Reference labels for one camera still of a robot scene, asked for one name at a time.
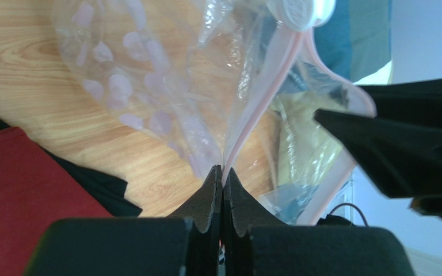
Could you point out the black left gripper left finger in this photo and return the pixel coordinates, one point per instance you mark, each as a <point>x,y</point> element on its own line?
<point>185,242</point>

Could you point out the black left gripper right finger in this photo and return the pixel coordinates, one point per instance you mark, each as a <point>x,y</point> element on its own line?
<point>258,243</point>

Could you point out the blue beige checked pillow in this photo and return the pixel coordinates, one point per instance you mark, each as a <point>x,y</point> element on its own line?
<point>355,43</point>

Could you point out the black folded cloth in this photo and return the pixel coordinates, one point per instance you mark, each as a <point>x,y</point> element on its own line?
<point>106,189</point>

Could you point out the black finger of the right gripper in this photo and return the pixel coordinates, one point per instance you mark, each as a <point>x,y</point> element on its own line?
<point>402,160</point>

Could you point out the dark red folded cloth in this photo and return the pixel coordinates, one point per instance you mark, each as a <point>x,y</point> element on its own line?
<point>34,192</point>

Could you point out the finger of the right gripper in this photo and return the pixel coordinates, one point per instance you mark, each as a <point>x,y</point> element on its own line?
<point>417,103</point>

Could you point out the clear zip top bag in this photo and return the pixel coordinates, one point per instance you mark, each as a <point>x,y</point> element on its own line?
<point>229,83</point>

